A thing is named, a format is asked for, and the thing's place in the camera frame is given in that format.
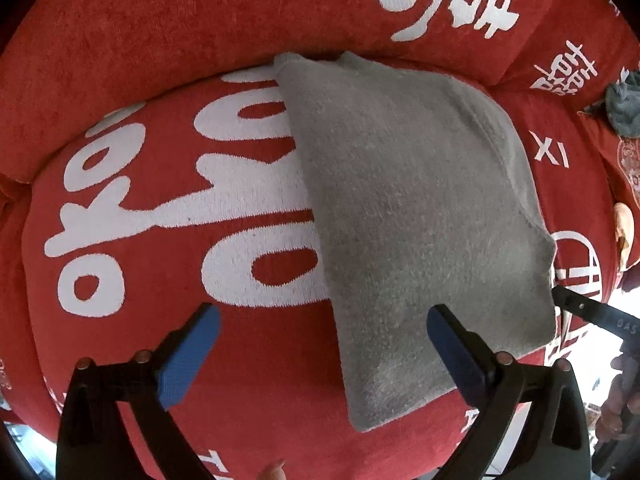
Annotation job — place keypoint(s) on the red cartoon printed pillow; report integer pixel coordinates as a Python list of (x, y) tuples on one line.
[(627, 185)]

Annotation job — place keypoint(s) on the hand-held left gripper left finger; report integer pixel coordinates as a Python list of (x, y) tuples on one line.
[(189, 357)]

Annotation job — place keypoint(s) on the crumpled grey cloth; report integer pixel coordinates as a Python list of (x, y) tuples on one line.
[(624, 107)]

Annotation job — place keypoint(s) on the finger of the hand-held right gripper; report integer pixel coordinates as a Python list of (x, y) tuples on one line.
[(582, 306)]

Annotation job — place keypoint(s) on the red white-printed sofa cover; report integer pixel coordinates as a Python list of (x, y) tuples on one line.
[(150, 60)]

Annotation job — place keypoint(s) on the person's right hand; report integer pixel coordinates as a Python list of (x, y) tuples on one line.
[(615, 400)]

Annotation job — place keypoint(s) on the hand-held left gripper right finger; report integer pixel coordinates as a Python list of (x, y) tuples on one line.
[(450, 355)]

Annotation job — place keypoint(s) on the grey knit garment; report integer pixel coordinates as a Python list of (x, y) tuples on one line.
[(410, 210)]

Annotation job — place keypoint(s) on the person's left hand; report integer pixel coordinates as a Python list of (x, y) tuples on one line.
[(273, 472)]

